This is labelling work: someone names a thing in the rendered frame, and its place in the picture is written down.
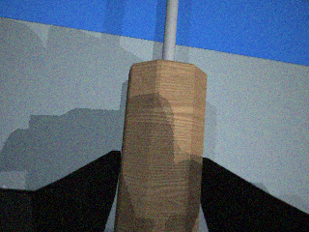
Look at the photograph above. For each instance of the tool with wooden handle and grey metal shaft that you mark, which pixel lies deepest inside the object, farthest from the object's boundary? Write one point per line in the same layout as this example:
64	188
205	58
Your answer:
160	177

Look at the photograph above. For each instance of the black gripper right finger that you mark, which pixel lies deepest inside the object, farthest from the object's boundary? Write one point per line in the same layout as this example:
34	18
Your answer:
231	204

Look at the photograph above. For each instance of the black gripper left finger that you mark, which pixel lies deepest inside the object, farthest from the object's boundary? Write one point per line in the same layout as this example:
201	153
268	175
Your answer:
78	202

